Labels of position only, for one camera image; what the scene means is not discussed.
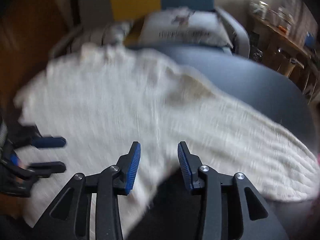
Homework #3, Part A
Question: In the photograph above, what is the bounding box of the blue folding chair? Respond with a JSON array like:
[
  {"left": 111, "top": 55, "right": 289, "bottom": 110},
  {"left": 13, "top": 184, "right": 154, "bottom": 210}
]
[{"left": 304, "top": 32, "right": 316, "bottom": 49}]

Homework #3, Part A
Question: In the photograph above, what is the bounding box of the multicolour sofa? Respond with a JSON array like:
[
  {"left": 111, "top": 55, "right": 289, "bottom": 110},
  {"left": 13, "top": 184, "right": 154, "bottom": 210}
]
[{"left": 49, "top": 0, "right": 251, "bottom": 61}]

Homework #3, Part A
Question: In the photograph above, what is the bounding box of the wooden side table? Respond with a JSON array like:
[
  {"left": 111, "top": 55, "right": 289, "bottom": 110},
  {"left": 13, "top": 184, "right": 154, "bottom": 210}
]
[{"left": 247, "top": 13, "right": 319, "bottom": 103}]

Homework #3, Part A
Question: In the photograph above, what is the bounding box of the triangle pattern pillow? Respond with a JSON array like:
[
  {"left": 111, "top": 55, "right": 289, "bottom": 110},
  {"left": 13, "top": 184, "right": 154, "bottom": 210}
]
[{"left": 69, "top": 21, "right": 133, "bottom": 53}]

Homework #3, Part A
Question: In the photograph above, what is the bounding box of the grey deer print pillow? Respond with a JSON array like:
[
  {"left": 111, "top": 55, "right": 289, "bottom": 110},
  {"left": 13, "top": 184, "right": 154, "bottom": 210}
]
[{"left": 139, "top": 7, "right": 233, "bottom": 49}]

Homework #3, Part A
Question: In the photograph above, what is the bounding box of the cream knitted sweater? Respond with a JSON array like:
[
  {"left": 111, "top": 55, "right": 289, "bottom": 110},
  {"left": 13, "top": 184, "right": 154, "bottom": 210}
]
[{"left": 14, "top": 44, "right": 319, "bottom": 235}]

